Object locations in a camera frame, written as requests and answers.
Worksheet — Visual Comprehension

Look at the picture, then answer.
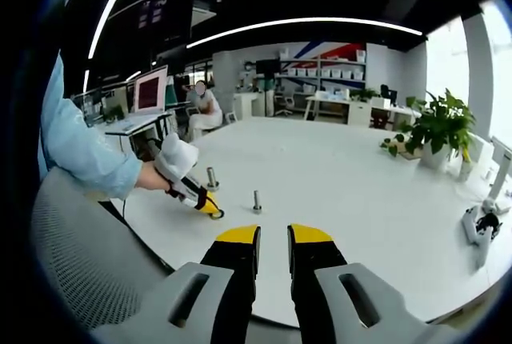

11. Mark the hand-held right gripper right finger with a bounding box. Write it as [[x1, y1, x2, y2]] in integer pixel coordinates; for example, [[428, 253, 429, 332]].
[[286, 222, 458, 344]]

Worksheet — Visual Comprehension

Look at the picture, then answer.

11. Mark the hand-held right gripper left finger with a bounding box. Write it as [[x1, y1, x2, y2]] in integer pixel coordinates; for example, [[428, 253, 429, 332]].
[[90, 222, 262, 344]]

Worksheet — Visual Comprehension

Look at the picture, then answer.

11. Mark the large threaded metal stud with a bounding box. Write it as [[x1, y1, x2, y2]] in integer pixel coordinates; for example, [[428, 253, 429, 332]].
[[204, 166, 221, 194]]

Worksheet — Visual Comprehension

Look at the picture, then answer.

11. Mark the person's left hand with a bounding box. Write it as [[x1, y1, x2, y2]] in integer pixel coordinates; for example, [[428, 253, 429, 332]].
[[135, 161, 174, 198]]

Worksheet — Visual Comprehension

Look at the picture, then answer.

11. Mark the white standing desk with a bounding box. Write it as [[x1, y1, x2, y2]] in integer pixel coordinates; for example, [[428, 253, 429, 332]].
[[104, 110, 177, 161]]

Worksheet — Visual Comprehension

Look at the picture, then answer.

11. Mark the green board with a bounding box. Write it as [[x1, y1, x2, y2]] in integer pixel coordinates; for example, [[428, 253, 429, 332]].
[[164, 76, 179, 107]]

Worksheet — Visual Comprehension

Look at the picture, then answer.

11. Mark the computer monitor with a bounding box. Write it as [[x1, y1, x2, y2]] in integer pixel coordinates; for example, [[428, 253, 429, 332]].
[[133, 64, 169, 115]]

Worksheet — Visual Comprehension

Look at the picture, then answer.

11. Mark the grey mesh office chair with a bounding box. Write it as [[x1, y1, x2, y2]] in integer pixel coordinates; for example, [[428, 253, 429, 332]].
[[30, 167, 177, 331]]

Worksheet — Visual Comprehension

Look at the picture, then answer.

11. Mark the black screen on stand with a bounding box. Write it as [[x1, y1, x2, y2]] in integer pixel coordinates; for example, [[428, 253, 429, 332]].
[[255, 58, 281, 117]]

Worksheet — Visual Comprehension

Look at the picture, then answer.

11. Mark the white work table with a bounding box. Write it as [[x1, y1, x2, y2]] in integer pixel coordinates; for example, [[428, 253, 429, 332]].
[[306, 94, 421, 123]]

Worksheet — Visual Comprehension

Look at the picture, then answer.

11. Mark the white and black controller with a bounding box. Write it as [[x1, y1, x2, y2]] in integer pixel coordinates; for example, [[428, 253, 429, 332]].
[[462, 198, 504, 269]]

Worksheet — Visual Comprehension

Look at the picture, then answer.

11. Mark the white storage shelf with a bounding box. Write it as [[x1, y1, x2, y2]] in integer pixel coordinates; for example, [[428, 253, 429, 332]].
[[278, 43, 367, 93]]

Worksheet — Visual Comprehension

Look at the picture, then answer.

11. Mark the green potted plant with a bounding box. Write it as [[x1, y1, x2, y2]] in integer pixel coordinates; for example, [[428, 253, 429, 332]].
[[379, 87, 477, 170]]

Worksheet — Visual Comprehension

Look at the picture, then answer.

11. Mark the white upright device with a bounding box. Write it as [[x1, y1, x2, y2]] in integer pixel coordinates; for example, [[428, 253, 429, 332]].
[[488, 135, 512, 201]]

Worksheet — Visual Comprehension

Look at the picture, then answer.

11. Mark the ceiling light strip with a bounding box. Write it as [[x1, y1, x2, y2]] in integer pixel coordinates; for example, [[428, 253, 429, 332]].
[[186, 18, 424, 50]]

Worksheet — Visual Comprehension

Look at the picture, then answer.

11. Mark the thin gripper cable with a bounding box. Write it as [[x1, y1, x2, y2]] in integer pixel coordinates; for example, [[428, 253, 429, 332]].
[[118, 195, 130, 227]]

